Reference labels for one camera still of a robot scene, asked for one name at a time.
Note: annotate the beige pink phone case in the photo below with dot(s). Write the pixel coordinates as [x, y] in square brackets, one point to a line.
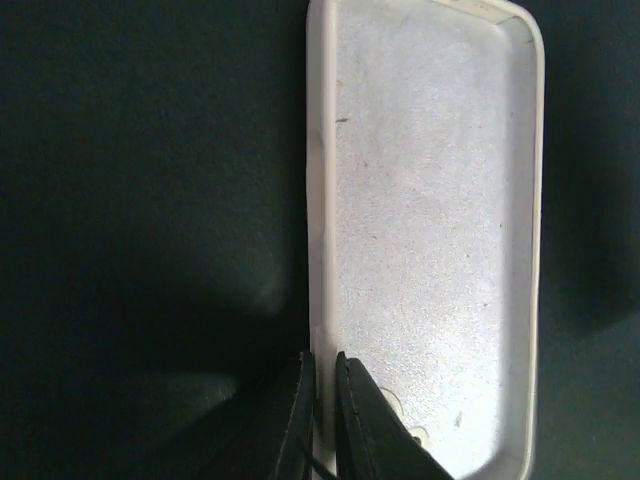
[424, 175]

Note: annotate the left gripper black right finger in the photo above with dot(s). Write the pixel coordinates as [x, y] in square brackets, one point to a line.
[371, 441]

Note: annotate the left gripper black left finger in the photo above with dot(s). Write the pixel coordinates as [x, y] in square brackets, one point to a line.
[263, 432]

